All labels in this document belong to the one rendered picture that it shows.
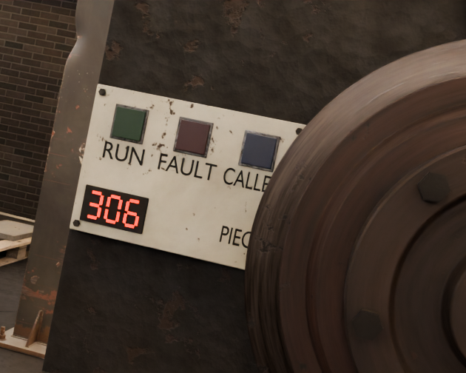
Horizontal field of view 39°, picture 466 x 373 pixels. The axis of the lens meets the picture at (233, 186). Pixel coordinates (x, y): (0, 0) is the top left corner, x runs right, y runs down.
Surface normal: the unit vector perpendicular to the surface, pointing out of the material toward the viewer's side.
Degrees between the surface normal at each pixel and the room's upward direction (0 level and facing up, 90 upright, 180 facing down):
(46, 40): 90
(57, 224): 90
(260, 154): 90
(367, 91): 90
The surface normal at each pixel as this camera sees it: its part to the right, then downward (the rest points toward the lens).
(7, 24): -0.16, 0.02
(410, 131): -0.50, -0.77
